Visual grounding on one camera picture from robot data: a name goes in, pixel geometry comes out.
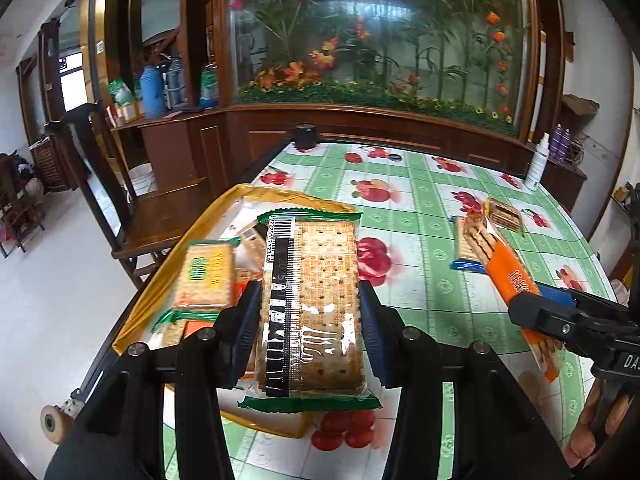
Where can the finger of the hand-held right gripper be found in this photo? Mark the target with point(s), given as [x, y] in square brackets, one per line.
[590, 300]
[545, 320]

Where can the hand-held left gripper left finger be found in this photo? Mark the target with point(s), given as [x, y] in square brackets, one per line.
[245, 330]

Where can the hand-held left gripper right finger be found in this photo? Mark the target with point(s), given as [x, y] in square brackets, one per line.
[372, 335]

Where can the rectangular cracker packet green ends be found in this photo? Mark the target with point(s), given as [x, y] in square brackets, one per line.
[325, 310]

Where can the orange biscuit stick packet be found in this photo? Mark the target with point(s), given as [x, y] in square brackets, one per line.
[510, 275]

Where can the yellow label cracker packet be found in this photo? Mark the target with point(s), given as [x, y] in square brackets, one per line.
[205, 275]

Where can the yellow tray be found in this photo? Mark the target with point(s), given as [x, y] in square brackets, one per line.
[282, 199]

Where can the person's right hand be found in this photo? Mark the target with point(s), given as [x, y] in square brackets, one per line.
[600, 425]

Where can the small orange packet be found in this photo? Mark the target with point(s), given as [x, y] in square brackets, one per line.
[196, 331]

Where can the green edged cracker packet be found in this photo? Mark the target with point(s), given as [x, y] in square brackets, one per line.
[172, 327]

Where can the brown striped cracker packet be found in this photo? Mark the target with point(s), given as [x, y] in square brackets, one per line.
[250, 250]

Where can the blue edged biscuit packet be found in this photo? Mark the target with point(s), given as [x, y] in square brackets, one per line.
[467, 250]

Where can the fruit print tablecloth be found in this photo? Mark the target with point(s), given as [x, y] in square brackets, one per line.
[425, 240]

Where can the small clear cracker packet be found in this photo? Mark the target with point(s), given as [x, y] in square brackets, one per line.
[504, 216]

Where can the white spray bottle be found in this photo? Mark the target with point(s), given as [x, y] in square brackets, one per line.
[536, 165]

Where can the wooden chair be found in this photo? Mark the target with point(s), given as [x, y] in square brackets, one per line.
[160, 210]

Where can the purple bottle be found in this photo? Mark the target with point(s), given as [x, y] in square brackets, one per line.
[555, 142]
[566, 144]

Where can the white bucket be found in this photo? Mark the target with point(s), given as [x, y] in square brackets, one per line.
[142, 180]

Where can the wooden side cabinet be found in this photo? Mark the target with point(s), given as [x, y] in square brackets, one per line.
[175, 145]

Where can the black round container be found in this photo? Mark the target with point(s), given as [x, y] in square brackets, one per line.
[305, 137]

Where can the tan round roll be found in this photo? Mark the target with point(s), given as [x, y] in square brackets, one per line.
[52, 422]

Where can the green label bottle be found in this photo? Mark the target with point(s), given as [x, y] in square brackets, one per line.
[210, 87]

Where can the small cardboard box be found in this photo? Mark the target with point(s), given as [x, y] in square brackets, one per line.
[129, 112]

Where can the clear water bottle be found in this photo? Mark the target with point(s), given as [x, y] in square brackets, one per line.
[176, 85]

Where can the blue thermos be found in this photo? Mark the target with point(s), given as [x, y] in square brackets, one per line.
[152, 92]

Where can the dark wooden rack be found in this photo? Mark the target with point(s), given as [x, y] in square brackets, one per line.
[20, 210]

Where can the wicker basket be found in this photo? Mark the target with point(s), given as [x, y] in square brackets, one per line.
[50, 165]

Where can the green bag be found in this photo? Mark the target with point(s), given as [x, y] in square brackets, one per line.
[121, 94]

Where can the glass flower display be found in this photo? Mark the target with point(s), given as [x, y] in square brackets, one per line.
[380, 35]

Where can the brown wall shelf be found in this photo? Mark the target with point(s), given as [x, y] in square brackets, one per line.
[580, 105]

